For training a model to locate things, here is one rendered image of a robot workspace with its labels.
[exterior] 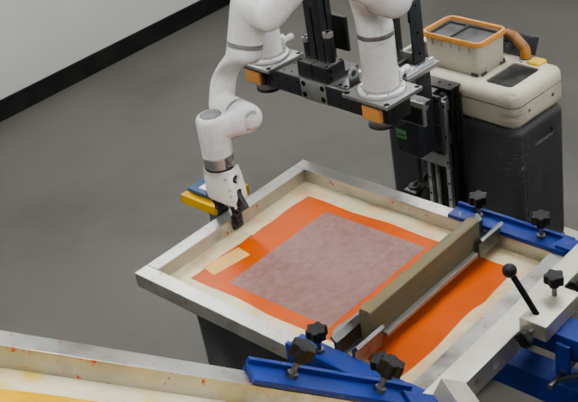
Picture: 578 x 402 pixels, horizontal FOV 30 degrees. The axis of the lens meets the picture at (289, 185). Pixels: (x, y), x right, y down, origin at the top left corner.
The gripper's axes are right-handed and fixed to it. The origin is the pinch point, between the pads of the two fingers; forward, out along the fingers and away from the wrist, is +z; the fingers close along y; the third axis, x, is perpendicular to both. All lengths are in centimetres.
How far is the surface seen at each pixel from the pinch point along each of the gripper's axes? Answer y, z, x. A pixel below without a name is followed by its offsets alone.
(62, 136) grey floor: 260, 103, -114
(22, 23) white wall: 308, 60, -138
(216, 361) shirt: -11.8, 23.8, 22.3
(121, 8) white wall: 308, 76, -202
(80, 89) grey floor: 297, 104, -155
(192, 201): 20.9, 5.1, -5.4
